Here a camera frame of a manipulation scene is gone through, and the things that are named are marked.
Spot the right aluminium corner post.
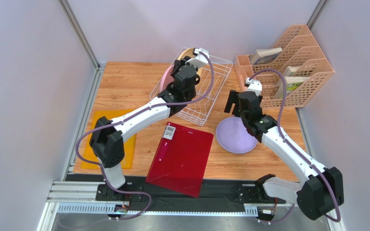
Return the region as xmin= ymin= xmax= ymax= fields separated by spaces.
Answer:
xmin=306 ymin=0 xmax=329 ymax=30

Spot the middle white book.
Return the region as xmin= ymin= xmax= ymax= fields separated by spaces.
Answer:
xmin=282 ymin=65 xmax=304 ymax=84

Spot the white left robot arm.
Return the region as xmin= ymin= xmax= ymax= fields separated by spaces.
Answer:
xmin=89 ymin=57 xmax=203 ymax=189

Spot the red folder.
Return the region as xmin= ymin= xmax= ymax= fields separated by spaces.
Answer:
xmin=145 ymin=122 xmax=214 ymax=198

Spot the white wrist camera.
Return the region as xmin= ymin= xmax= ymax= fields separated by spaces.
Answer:
xmin=186 ymin=48 xmax=210 ymax=69
xmin=245 ymin=78 xmax=263 ymax=96

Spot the yellow plate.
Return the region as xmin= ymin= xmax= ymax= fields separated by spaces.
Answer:
xmin=177 ymin=48 xmax=193 ymax=60

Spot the orange folder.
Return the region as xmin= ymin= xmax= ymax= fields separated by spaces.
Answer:
xmin=81 ymin=109 xmax=136 ymax=169

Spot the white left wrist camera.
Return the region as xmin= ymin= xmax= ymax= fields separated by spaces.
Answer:
xmin=186 ymin=48 xmax=210 ymax=69

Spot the white wire dish rack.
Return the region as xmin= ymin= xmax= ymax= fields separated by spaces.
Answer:
xmin=149 ymin=47 xmax=234 ymax=127

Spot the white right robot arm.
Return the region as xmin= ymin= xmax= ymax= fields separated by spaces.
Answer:
xmin=224 ymin=90 xmax=344 ymax=222

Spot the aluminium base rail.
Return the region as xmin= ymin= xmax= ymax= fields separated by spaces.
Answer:
xmin=37 ymin=180 xmax=346 ymax=231

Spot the purple plate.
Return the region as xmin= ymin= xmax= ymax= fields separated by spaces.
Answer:
xmin=215 ymin=116 xmax=258 ymax=154

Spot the black base mat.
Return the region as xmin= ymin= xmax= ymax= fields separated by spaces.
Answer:
xmin=66 ymin=174 xmax=285 ymax=213

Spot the upper book in rack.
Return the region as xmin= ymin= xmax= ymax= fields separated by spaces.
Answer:
xmin=249 ymin=47 xmax=283 ymax=65

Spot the aluminium corner post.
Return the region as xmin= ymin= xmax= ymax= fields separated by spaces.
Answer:
xmin=306 ymin=0 xmax=329 ymax=30
xmin=58 ymin=0 xmax=101 ymax=69

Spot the pink plate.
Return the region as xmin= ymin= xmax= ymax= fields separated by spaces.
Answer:
xmin=159 ymin=65 xmax=174 ymax=92

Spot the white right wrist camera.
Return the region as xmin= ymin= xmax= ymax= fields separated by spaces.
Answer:
xmin=245 ymin=78 xmax=263 ymax=96

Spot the pink file rack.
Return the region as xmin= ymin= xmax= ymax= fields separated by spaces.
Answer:
xmin=252 ymin=25 xmax=334 ymax=108

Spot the green book in rack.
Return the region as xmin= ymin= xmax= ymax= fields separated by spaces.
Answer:
xmin=273 ymin=76 xmax=310 ymax=99

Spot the left aluminium corner post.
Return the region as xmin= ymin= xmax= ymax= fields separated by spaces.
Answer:
xmin=58 ymin=0 xmax=101 ymax=69

